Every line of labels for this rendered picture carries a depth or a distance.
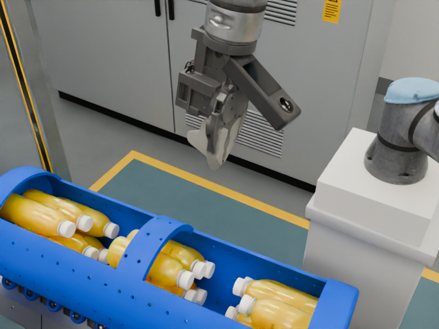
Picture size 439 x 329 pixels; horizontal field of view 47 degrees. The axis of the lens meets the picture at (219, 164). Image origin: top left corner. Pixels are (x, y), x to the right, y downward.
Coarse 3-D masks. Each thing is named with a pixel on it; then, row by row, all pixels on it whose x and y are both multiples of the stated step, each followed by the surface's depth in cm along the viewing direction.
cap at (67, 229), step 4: (64, 224) 119; (68, 224) 118; (72, 224) 119; (60, 228) 118; (64, 228) 118; (68, 228) 118; (72, 228) 120; (60, 232) 118; (64, 232) 118; (68, 232) 119; (72, 232) 120; (64, 236) 119; (68, 236) 119
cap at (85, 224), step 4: (84, 216) 126; (88, 216) 127; (80, 220) 125; (84, 220) 125; (88, 220) 125; (92, 220) 127; (80, 224) 124; (84, 224) 124; (88, 224) 126; (92, 224) 128; (80, 228) 125; (84, 228) 125; (88, 228) 127
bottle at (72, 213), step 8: (32, 192) 130; (40, 192) 131; (40, 200) 128; (48, 200) 128; (56, 200) 128; (64, 200) 129; (56, 208) 126; (64, 208) 126; (72, 208) 126; (72, 216) 125; (80, 216) 125
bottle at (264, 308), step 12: (252, 300) 102; (264, 300) 102; (276, 300) 102; (252, 312) 101; (264, 312) 100; (276, 312) 99; (288, 312) 99; (300, 312) 99; (264, 324) 99; (276, 324) 98; (288, 324) 98; (300, 324) 97
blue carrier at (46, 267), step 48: (0, 192) 118; (48, 192) 140; (96, 192) 131; (0, 240) 114; (48, 240) 110; (144, 240) 107; (192, 240) 125; (48, 288) 112; (96, 288) 106; (144, 288) 102; (336, 288) 99
